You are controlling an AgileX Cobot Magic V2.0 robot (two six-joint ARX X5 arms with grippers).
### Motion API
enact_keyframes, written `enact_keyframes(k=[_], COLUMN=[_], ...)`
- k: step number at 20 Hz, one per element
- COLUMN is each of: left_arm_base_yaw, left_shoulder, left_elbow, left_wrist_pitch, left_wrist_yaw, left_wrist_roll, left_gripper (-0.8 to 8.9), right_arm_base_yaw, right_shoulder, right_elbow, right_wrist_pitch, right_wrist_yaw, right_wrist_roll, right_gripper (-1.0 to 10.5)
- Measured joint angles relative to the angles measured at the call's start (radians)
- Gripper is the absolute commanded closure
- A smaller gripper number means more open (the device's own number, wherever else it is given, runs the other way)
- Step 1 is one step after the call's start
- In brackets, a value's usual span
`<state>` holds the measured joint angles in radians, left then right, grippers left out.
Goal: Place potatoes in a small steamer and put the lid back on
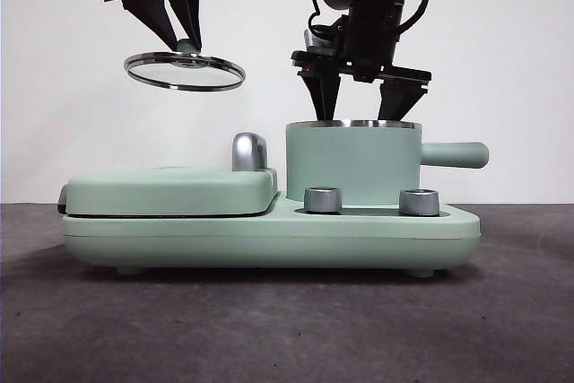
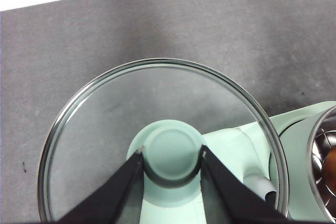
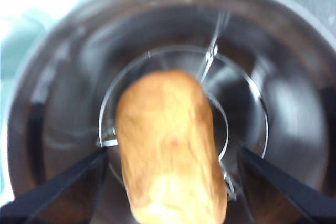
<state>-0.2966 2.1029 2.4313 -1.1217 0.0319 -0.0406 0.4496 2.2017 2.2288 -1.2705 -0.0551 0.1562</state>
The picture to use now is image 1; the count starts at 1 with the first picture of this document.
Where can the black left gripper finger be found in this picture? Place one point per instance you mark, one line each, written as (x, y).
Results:
(190, 6)
(150, 13)

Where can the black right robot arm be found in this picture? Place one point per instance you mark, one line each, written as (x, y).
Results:
(372, 20)

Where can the mint green griddle cover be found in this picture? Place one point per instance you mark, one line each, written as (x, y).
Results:
(170, 192)

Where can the glass lid with green knob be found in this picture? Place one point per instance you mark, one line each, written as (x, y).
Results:
(186, 46)

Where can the silver control knob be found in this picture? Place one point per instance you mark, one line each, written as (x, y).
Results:
(322, 200)
(418, 202)

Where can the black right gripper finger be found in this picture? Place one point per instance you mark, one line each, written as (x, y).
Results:
(397, 100)
(324, 96)

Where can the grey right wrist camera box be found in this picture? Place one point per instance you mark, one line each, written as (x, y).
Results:
(314, 44)

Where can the mint green breakfast machine base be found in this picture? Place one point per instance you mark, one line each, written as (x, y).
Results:
(314, 239)

